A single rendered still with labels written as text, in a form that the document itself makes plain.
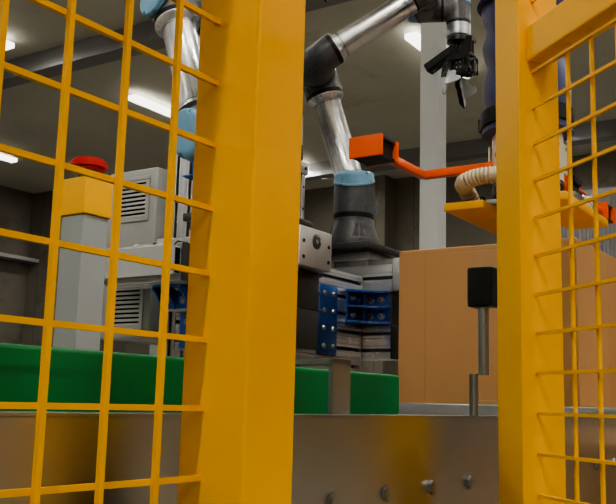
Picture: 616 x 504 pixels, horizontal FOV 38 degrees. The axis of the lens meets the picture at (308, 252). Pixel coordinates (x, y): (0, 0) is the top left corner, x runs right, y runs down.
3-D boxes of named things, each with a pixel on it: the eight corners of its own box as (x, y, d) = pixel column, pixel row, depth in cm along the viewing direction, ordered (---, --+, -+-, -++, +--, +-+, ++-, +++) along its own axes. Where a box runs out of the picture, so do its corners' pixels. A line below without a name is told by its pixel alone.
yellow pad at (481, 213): (483, 207, 205) (483, 186, 206) (443, 211, 211) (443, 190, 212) (534, 233, 233) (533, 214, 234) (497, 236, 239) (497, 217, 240)
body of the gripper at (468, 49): (468, 69, 269) (468, 31, 271) (442, 74, 274) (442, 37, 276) (478, 77, 276) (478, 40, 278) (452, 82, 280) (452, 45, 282)
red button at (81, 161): (86, 174, 163) (87, 153, 163) (60, 179, 167) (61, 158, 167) (114, 182, 169) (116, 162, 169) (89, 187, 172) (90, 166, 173)
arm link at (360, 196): (330, 211, 253) (331, 164, 256) (335, 220, 267) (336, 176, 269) (373, 211, 252) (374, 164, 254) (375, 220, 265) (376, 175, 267)
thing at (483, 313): (492, 417, 97) (491, 265, 100) (465, 416, 99) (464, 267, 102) (501, 417, 99) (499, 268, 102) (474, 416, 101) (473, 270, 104)
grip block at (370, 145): (381, 154, 202) (381, 132, 203) (348, 158, 207) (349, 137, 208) (398, 162, 209) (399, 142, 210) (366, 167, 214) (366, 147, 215)
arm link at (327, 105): (341, 223, 265) (291, 56, 275) (346, 233, 279) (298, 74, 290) (381, 211, 264) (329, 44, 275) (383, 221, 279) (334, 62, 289)
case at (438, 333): (581, 442, 173) (576, 236, 179) (396, 433, 195) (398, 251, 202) (657, 436, 222) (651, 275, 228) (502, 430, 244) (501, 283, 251)
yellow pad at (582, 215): (566, 199, 195) (565, 176, 196) (521, 203, 201) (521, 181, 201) (608, 227, 223) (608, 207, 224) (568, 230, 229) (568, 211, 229)
